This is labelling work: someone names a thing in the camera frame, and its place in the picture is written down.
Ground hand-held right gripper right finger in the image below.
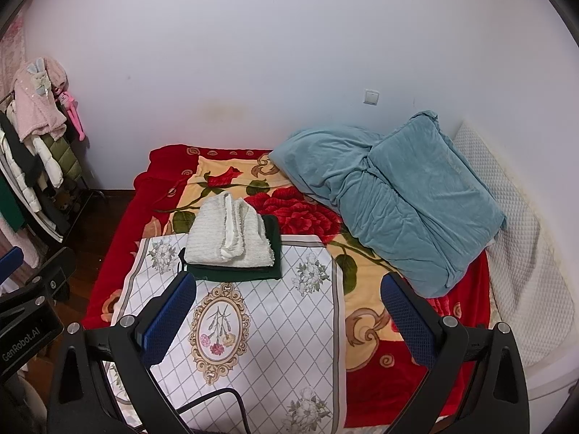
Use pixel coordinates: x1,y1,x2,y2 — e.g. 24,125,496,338
380,272,531,434

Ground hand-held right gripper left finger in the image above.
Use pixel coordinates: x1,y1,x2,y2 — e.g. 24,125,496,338
47,271,198,434

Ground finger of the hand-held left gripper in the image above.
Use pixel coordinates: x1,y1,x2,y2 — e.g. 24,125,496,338
0,248,77,309
0,246,25,282

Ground white fuzzy sweater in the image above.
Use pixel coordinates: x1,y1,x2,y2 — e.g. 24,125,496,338
185,193,276,267

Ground metal clothes rack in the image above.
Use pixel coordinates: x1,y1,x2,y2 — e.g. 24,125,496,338
0,90,106,245

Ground green cloth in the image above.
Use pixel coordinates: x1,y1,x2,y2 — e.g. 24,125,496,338
0,175,26,232

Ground white diamond-patterned floral cloth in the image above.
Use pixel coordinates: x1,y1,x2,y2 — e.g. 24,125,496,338
102,234,348,434

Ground white puffer jacket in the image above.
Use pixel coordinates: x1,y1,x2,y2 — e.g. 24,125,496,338
0,124,64,212

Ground dark green garment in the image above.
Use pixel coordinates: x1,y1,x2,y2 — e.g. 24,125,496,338
178,214,283,282

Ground black garment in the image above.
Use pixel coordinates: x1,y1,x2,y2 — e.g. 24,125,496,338
0,112,41,182

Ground teal quilt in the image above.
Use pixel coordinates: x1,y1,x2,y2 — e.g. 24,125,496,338
268,110,506,299

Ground olive green puffer vest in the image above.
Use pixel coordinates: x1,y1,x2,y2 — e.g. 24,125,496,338
38,133,85,187

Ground red floral blanket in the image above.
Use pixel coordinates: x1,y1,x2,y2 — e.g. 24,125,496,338
81,145,491,430

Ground white textured pillow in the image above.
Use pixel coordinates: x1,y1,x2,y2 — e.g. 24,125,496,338
452,120,575,401

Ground pink fuzzy garment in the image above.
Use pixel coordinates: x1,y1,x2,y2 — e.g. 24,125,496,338
10,57,69,142

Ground pink plush toy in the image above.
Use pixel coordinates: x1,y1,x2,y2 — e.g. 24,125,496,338
56,90,86,142

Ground black cable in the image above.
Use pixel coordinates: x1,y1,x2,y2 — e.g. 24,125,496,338
174,386,250,434

